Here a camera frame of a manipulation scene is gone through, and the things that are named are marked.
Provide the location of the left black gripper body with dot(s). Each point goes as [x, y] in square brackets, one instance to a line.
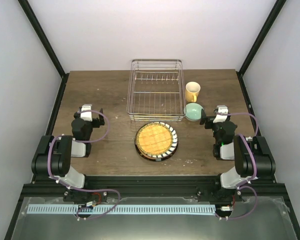
[97, 124]

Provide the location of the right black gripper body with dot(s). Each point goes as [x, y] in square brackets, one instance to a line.
[208, 120]

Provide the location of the white blue striped plate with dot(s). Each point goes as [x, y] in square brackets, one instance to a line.
[166, 140]

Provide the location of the yellow woven pattern plate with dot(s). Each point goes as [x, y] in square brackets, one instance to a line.
[146, 133]

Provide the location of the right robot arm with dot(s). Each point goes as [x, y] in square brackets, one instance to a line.
[253, 159]

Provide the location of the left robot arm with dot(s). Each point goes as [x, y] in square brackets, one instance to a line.
[53, 155]

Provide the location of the green celadon bowl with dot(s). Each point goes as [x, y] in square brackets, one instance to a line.
[193, 111]

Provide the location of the yellow ceramic mug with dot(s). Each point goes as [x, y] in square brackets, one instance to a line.
[192, 90]

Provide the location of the black rimmed cream plate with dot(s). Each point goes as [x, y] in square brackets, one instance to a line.
[144, 148]

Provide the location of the metal front panel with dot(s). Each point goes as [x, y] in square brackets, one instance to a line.
[261, 218]

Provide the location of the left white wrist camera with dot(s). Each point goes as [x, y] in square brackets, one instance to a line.
[85, 112]

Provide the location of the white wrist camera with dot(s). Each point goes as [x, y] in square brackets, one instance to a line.
[85, 112]
[221, 112]

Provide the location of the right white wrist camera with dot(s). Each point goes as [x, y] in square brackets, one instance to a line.
[221, 112]

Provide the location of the wire dish rack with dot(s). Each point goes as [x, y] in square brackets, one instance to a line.
[156, 90]

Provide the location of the black aluminium frame rail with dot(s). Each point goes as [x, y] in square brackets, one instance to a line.
[150, 186]

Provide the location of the light blue slotted cable duct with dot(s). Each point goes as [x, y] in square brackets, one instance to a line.
[124, 209]

